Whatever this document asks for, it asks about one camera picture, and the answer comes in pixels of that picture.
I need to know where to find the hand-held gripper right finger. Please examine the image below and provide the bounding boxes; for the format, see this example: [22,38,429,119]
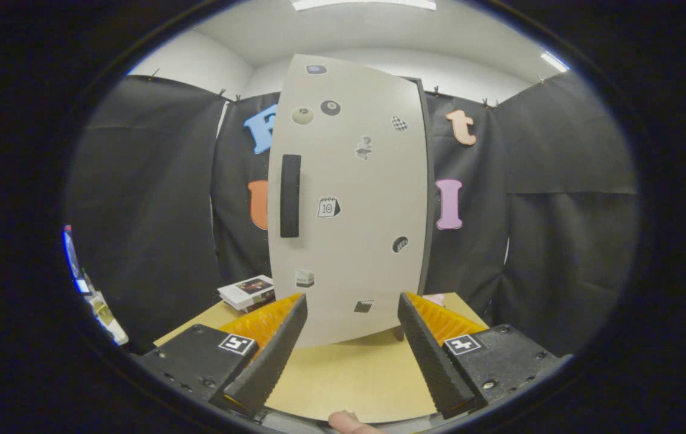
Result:
[397,292,574,420]

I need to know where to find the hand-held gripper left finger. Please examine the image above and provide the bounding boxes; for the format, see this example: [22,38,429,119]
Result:
[132,293,309,418]

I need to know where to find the grey shoe cabinet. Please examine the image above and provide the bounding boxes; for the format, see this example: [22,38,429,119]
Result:
[394,75,438,342]

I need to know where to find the stack of books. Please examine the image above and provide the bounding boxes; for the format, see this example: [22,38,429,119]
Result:
[218,275,276,313]

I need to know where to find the desk clutter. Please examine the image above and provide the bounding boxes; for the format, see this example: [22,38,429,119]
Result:
[81,274,130,346]

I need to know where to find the black backdrop cloth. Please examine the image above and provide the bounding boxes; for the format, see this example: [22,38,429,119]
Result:
[65,71,640,356]

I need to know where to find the monitor screen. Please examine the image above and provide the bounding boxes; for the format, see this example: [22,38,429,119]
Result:
[63,225,92,295]

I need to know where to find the small ceiling light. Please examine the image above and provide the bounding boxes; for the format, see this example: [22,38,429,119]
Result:
[540,51,571,73]

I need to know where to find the long ceiling light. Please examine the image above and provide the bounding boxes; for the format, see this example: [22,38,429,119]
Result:
[292,0,437,11]

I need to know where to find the black door handle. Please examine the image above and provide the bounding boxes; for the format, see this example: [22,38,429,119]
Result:
[280,154,302,238]

